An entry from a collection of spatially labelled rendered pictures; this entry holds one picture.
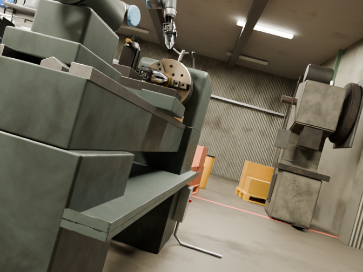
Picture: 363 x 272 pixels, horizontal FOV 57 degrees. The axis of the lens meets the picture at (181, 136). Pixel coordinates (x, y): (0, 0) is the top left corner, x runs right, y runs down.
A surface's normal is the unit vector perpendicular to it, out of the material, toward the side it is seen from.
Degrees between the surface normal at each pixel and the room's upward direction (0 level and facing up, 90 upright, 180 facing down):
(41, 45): 90
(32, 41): 90
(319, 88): 92
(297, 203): 90
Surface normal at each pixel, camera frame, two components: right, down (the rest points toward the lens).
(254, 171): 0.01, -0.01
